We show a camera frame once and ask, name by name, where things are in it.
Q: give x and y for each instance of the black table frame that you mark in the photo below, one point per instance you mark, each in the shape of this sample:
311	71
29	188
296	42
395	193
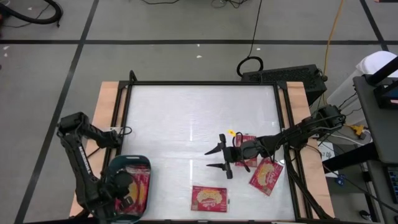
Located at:
202	83

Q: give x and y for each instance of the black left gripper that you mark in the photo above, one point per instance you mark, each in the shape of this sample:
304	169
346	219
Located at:
119	185

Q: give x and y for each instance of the teal plastic basket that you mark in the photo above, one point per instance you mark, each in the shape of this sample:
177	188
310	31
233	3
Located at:
141	160

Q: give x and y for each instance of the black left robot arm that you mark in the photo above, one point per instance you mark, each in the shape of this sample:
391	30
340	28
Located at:
81	161

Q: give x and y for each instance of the yellow gripper tag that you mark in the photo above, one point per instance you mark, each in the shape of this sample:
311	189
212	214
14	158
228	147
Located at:
231	132

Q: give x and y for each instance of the red Orville popcorn bag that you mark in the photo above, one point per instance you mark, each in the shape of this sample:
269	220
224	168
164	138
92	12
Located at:
266	176
251	161
209	199
138	194
144	172

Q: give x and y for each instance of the black perforated computer case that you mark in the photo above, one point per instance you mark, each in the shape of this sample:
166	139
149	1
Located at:
286	76

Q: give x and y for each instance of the small blue tag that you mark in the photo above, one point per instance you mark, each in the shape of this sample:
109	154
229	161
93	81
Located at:
340	180

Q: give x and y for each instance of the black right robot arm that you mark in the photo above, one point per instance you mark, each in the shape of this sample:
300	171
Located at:
304	130

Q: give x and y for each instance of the black frame support strut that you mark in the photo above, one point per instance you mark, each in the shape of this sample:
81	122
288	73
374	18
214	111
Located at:
304	188

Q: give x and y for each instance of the white bin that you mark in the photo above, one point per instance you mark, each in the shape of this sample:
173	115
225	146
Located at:
377	62

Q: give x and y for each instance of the dark grey desk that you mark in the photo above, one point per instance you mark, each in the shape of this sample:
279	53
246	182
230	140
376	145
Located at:
382	130

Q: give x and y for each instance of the black desk crossbar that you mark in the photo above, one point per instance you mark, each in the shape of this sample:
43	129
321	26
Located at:
348	158

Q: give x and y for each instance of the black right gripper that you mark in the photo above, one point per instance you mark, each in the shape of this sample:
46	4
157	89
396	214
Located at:
239	153

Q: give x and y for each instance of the black keyboard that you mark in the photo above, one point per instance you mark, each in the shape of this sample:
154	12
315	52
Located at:
393	185

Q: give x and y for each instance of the white paper sheet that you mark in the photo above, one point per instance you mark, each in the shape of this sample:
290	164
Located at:
326	155

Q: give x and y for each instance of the black caster wheel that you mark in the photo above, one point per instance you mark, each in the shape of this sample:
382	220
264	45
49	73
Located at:
364	214

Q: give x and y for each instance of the yellow power plug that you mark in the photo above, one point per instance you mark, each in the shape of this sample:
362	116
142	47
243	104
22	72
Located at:
358	129

